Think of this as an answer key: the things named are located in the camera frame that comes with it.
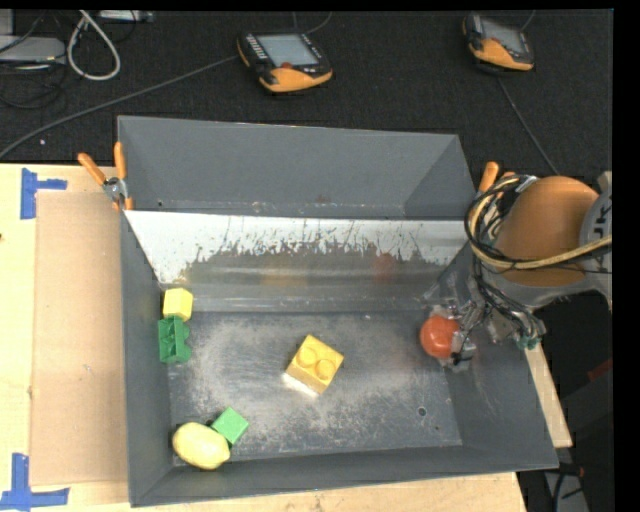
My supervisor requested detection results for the orange-red toy tomato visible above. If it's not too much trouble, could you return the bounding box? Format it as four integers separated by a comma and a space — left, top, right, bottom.
418, 313, 462, 359

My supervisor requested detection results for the grey metal bin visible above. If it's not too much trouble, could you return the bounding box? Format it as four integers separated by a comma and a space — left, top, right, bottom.
116, 114, 560, 508

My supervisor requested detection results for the yellow two-stud toy block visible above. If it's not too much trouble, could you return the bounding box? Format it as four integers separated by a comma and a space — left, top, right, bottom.
283, 333, 346, 398

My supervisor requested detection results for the green two-stud toy block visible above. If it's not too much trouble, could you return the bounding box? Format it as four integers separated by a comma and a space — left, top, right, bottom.
157, 315, 193, 365

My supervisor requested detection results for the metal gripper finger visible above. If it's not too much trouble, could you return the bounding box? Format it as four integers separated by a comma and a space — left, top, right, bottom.
432, 298, 464, 322
447, 331, 478, 374

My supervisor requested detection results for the yellow toy lemon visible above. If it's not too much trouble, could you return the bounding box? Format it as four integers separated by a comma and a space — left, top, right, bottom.
171, 421, 232, 471

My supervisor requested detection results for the small yellow toy block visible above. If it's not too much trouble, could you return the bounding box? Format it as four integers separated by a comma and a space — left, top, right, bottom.
162, 287, 195, 323

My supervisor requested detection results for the small green toy block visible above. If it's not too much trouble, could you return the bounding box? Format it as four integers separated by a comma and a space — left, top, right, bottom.
209, 406, 250, 446

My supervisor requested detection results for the brown cardboard board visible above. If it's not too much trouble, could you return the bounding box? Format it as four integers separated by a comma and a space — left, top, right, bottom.
28, 191, 131, 505

